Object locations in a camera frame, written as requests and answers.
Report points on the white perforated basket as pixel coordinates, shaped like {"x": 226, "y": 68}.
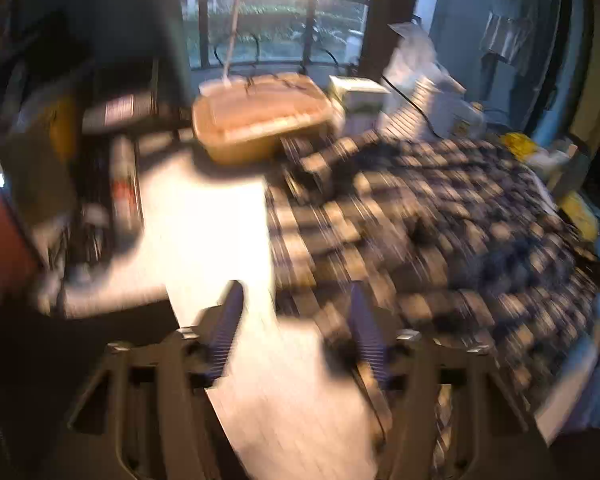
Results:
{"x": 411, "y": 104}

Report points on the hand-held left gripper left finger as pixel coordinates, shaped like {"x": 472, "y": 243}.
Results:
{"x": 227, "y": 325}

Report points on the balcony railing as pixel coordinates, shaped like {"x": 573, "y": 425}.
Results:
{"x": 310, "y": 25}

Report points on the white green milk carton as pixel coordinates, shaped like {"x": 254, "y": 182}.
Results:
{"x": 360, "y": 100}

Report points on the plaid flannel shirt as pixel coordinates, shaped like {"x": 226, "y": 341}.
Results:
{"x": 430, "y": 220}

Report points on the hanging grey garment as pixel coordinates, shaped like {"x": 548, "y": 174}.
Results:
{"x": 512, "y": 30}

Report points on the yellow packet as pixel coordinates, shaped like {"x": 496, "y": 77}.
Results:
{"x": 517, "y": 145}

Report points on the brown paper bag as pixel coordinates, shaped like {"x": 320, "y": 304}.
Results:
{"x": 40, "y": 175}

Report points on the white crumpled plastic bag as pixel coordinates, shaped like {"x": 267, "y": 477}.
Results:
{"x": 410, "y": 55}

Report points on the grey spray can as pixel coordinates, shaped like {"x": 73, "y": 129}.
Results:
{"x": 122, "y": 180}

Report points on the tablet with red screen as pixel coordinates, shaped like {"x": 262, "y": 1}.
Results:
{"x": 0, "y": 260}

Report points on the white plastic container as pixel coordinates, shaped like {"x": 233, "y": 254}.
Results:
{"x": 462, "y": 115}

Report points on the white textured tablecloth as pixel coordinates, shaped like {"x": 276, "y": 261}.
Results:
{"x": 205, "y": 240}

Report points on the beige lidded container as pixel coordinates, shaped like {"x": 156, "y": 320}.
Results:
{"x": 250, "y": 125}

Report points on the black box device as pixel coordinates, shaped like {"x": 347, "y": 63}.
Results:
{"x": 120, "y": 110}

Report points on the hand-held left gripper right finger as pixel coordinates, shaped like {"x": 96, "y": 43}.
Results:
{"x": 367, "y": 330}

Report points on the white rod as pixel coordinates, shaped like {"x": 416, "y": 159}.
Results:
{"x": 232, "y": 35}

